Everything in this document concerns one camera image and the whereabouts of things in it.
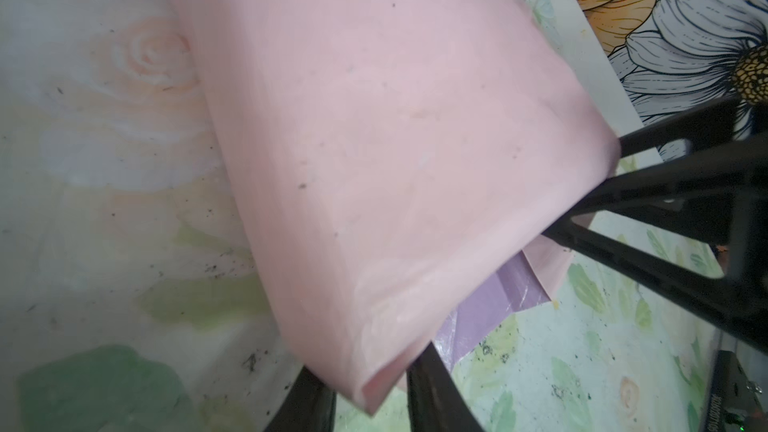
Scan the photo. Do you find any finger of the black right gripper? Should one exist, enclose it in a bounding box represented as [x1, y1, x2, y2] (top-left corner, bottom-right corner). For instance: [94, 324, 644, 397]
[544, 187, 767, 351]
[573, 96, 768, 220]

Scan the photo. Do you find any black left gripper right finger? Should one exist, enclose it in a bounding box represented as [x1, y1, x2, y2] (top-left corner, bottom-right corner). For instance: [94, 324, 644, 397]
[407, 343, 483, 432]

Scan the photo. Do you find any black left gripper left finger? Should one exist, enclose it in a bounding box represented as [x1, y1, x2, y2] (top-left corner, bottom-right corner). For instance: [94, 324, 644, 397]
[264, 367, 337, 432]

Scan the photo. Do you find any purple wrapping paper sheet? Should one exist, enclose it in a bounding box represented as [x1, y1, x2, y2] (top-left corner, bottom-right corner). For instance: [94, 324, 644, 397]
[170, 0, 620, 414]

